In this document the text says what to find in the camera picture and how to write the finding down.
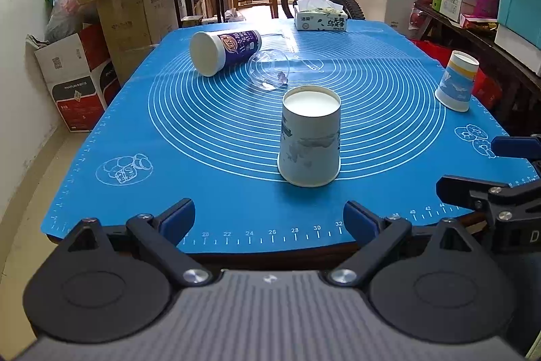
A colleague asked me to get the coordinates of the red cloth bag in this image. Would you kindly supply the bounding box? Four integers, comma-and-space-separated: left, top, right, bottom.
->
411, 40, 503, 109

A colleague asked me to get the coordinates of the blue silicone baking mat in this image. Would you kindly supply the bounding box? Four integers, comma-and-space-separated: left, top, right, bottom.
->
40, 18, 535, 256

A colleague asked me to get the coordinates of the white flat box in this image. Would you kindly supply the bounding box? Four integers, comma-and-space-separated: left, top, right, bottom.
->
494, 24, 541, 76

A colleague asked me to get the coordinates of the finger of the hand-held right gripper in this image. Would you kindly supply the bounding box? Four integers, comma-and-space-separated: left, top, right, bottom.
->
491, 135, 541, 176
436, 174, 514, 215

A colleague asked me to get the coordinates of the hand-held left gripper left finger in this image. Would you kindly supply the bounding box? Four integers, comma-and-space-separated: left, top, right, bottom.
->
65, 198, 214, 288

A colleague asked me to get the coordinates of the dark wooden side bench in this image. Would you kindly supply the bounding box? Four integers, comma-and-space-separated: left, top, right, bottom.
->
414, 1, 541, 135

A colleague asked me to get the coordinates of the white blue yellow paper cup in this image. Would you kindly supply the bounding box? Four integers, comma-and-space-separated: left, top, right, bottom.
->
434, 50, 480, 113

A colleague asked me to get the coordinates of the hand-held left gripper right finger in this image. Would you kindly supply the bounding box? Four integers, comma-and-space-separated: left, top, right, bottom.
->
325, 200, 477, 289

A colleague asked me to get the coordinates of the plain brown cardboard box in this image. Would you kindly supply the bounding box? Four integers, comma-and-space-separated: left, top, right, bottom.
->
96, 0, 179, 88

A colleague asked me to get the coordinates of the green white tissue box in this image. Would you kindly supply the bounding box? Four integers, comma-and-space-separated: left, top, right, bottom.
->
293, 0, 348, 32

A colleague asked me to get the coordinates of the red white printer box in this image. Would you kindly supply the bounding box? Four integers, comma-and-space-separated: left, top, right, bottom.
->
34, 23, 124, 133

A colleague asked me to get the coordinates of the purple paper cup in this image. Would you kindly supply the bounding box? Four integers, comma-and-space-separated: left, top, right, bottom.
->
189, 29, 263, 77

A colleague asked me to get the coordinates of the dark wooden table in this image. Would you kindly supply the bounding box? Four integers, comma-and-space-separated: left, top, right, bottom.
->
46, 209, 499, 274

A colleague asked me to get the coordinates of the red white plastic bag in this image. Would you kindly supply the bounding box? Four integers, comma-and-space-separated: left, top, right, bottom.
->
44, 0, 100, 44

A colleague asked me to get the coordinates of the white grey-print paper cup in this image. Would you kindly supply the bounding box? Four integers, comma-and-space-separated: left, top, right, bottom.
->
277, 85, 342, 188

